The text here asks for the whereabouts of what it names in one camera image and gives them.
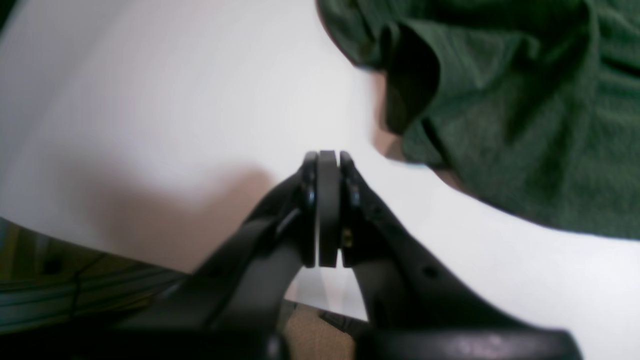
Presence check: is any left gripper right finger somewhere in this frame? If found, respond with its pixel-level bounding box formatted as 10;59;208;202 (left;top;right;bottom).
318;150;582;360

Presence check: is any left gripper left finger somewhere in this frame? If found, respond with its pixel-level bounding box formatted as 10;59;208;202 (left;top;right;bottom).
115;152;318;360

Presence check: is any dark green t-shirt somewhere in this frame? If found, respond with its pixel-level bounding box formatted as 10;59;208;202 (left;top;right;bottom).
317;0;640;239

